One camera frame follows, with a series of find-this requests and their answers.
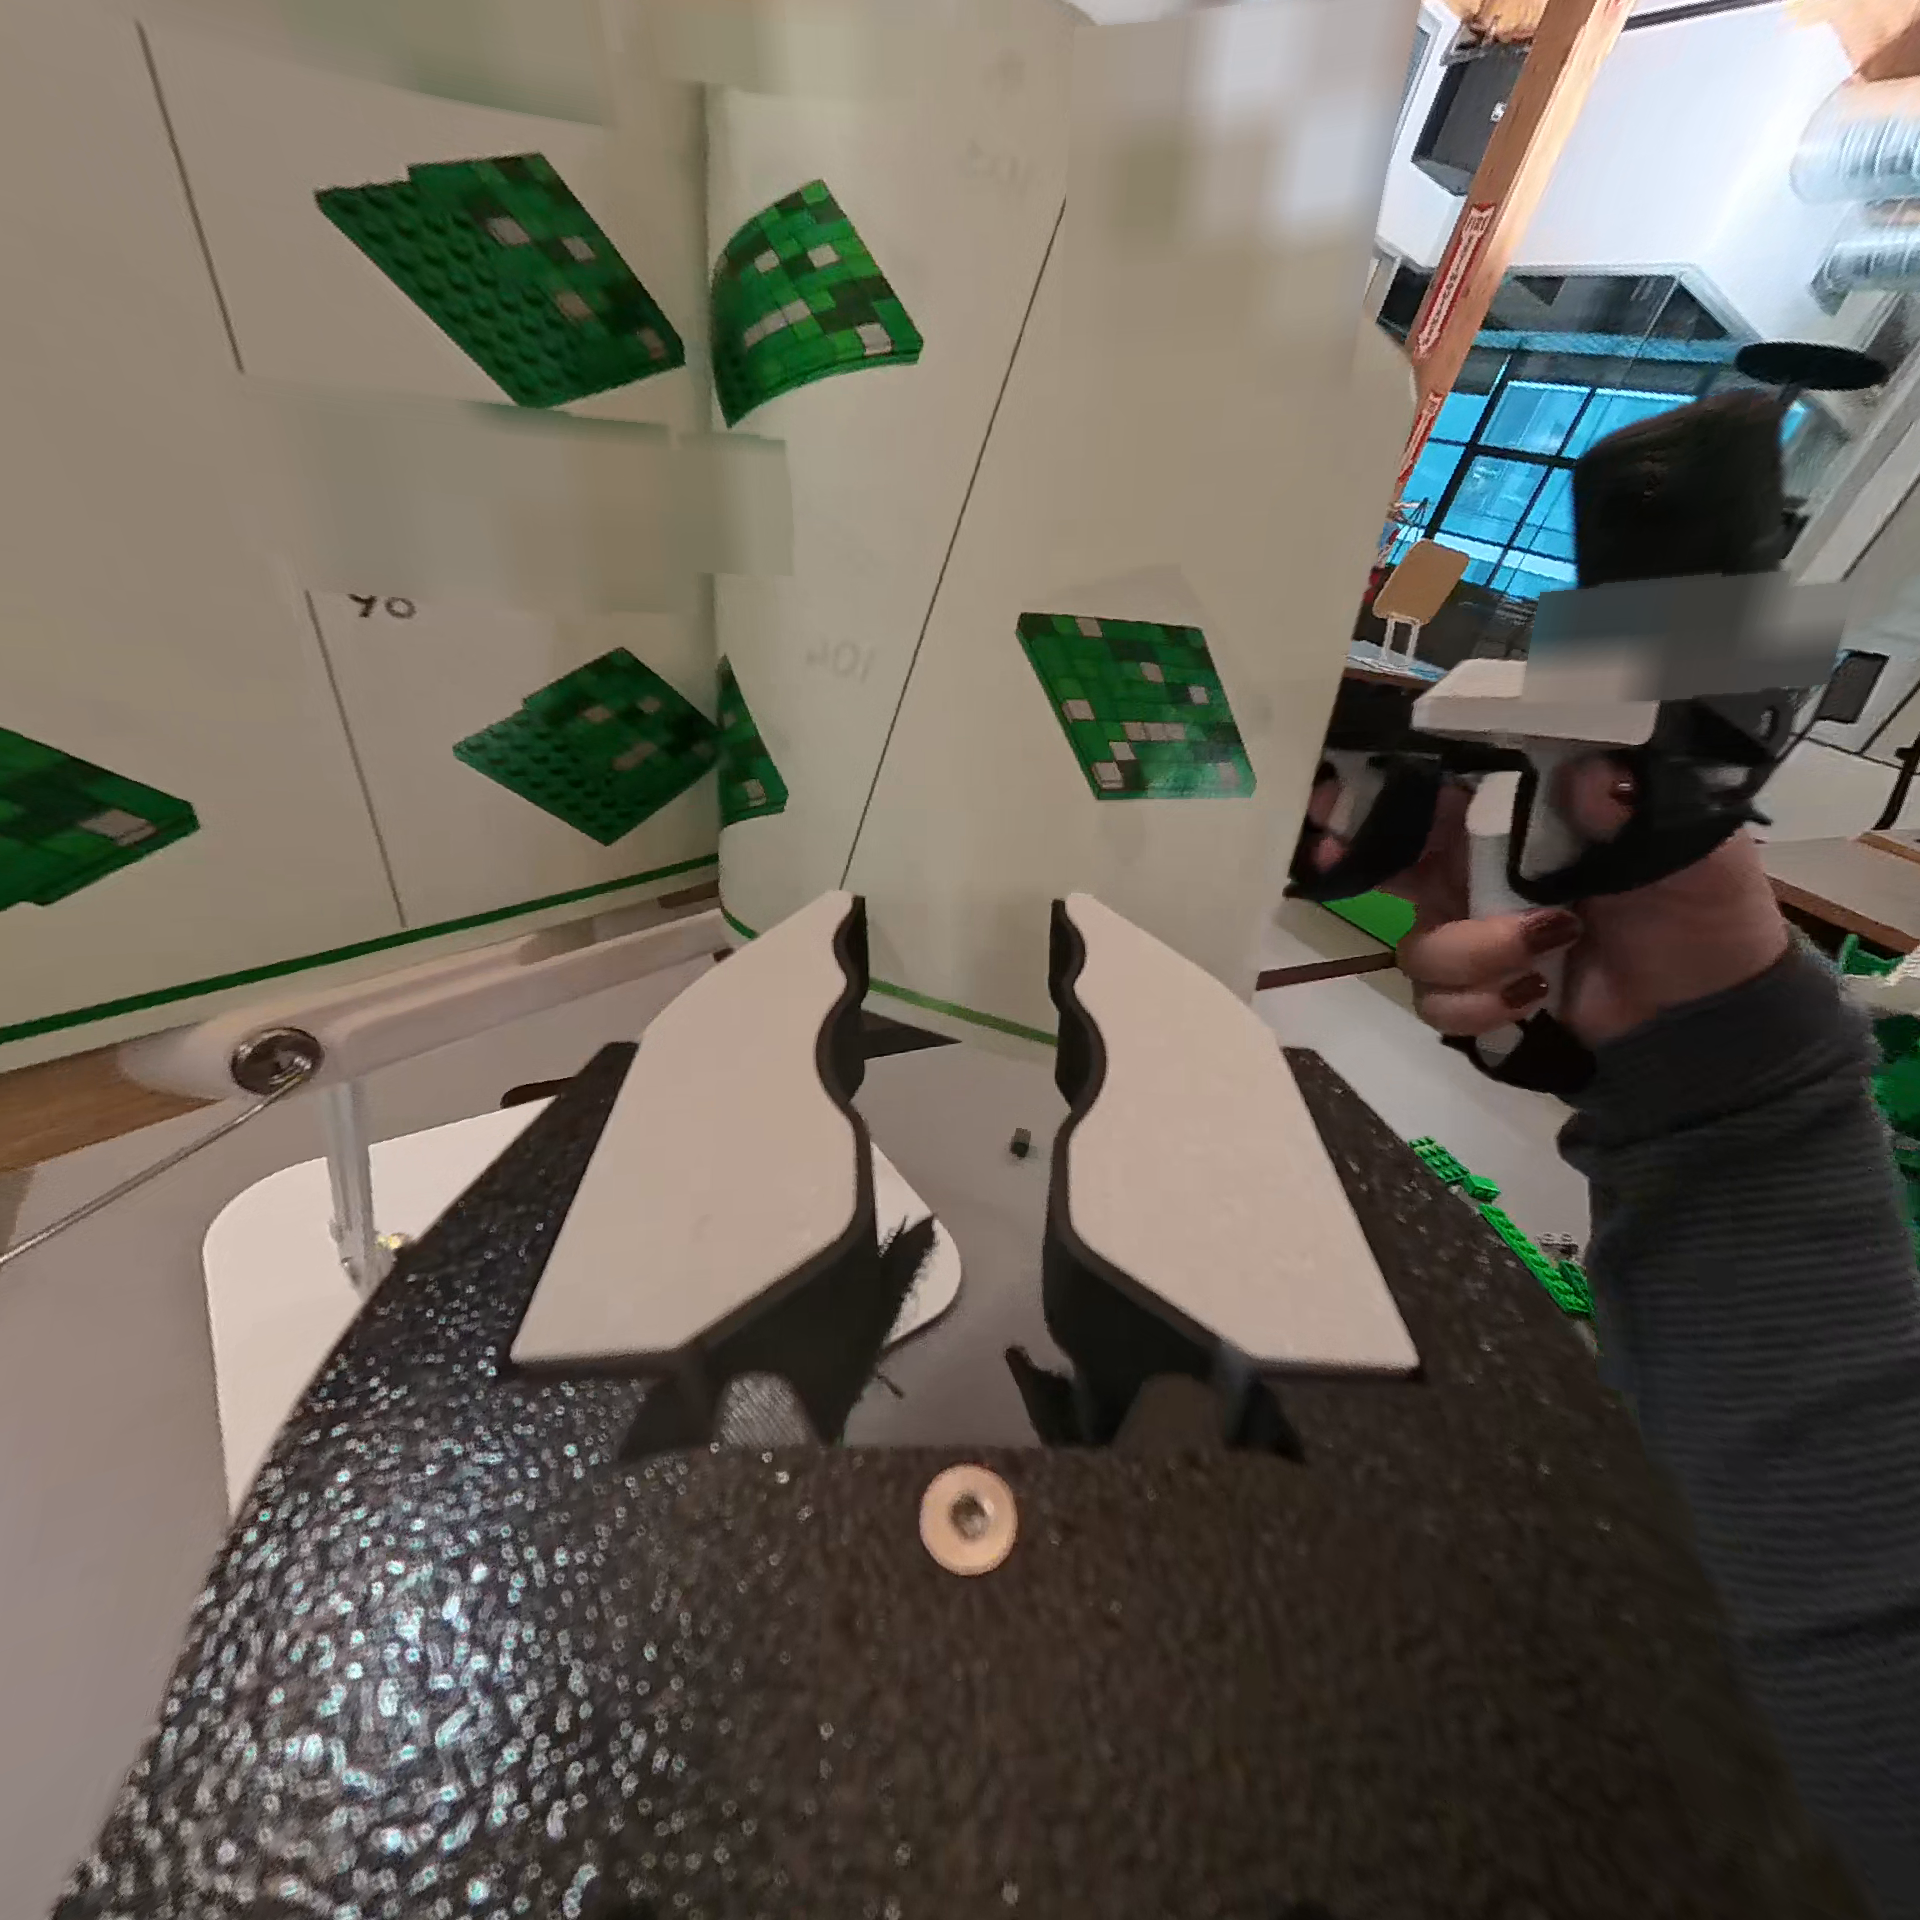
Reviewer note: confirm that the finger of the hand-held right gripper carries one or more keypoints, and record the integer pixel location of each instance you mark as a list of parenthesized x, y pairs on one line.
[(1502, 704)]

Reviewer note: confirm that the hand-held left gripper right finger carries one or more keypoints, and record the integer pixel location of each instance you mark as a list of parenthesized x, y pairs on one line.
[(1215, 1182)]

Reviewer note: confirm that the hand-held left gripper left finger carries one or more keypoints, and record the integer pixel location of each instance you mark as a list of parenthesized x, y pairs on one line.
[(705, 1170)]

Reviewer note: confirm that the brick instruction booklet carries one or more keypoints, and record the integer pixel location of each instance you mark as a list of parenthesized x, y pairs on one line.
[(1200, 450)]

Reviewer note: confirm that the person's right forearm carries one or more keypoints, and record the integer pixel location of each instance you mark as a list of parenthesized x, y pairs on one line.
[(1723, 1274)]

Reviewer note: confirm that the grey desk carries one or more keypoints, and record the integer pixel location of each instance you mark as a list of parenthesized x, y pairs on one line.
[(89, 1424)]

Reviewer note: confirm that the person's right hand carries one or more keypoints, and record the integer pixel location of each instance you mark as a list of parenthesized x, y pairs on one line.
[(1650, 961)]

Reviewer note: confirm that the tan chair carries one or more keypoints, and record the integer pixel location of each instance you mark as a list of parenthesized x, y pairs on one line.
[(1422, 582)]

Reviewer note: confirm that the large window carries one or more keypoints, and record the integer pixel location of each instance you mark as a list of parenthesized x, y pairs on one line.
[(1530, 435)]

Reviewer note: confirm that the black round disc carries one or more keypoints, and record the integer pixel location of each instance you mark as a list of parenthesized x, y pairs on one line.
[(1806, 364)]

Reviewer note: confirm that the wooden pillar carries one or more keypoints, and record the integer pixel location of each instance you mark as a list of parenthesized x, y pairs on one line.
[(1515, 148)]

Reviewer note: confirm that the wooden table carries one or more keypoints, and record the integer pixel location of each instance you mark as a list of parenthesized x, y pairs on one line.
[(1845, 884)]

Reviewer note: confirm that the silver air duct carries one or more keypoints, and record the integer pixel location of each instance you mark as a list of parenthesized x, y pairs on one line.
[(1862, 180)]

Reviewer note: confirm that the black wall screen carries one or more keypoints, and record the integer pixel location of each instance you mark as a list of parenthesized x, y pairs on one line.
[(1479, 111)]

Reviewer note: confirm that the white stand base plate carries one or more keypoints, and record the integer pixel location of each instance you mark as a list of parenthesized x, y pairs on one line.
[(285, 1320)]

